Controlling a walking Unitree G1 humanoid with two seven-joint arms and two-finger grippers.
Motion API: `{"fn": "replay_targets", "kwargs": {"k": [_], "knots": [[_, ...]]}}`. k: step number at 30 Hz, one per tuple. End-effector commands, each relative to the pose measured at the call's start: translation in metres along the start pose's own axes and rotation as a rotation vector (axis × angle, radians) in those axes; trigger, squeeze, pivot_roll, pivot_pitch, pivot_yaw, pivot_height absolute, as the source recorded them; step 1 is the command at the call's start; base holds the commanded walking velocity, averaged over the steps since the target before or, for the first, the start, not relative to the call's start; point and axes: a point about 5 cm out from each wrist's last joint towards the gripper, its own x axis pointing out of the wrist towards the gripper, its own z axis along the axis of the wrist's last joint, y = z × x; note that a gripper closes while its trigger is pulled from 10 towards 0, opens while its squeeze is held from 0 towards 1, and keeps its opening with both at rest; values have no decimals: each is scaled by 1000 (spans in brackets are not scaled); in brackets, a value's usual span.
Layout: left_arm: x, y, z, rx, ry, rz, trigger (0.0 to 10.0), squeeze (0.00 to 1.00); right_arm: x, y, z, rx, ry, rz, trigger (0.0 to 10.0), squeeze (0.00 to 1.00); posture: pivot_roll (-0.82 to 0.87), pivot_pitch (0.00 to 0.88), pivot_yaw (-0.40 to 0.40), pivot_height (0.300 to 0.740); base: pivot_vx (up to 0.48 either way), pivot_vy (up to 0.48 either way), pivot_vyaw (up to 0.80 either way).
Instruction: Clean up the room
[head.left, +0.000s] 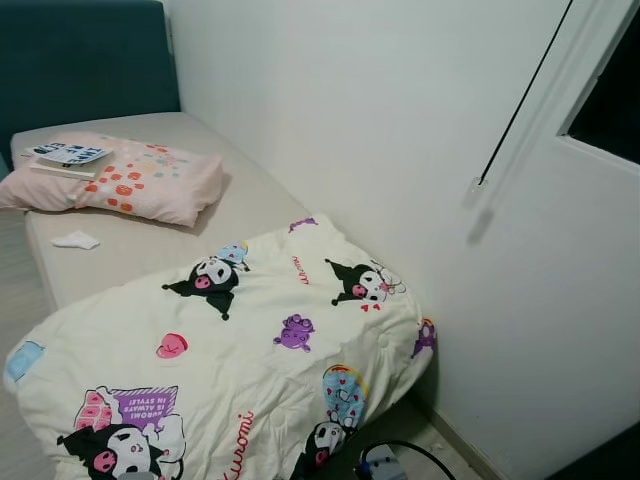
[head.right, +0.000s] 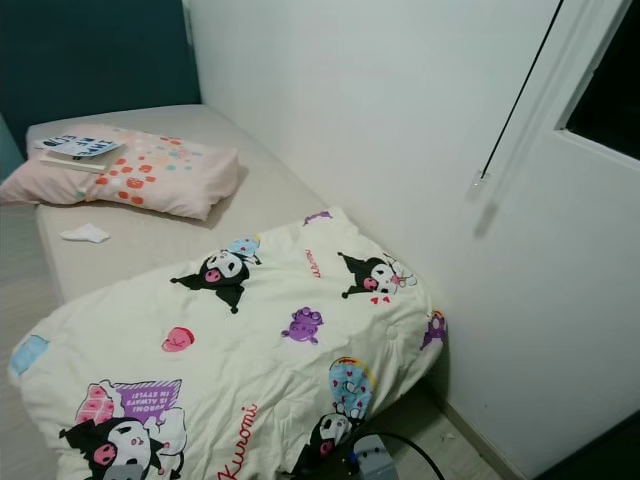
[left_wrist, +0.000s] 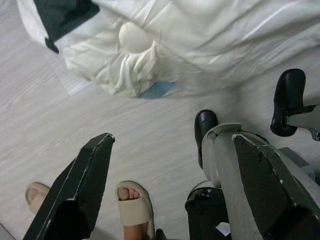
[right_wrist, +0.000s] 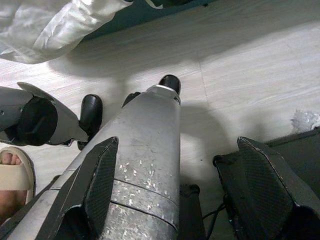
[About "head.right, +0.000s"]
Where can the small white sock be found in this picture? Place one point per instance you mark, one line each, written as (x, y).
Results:
(85, 233)

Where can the white book blue letters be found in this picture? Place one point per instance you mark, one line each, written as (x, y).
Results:
(80, 148)

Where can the pink patterned pillow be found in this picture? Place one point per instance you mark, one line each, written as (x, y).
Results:
(170, 180)

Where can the cream cartoon print comforter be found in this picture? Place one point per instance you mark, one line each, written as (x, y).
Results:
(230, 370)

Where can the teal upholstered headboard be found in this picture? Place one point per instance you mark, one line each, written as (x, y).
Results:
(90, 60)

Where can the beige bed mattress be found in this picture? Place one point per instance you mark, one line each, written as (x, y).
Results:
(210, 225)

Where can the thin window blind wand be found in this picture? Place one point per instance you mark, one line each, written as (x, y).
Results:
(520, 95)

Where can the dark window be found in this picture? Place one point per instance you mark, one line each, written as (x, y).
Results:
(610, 100)

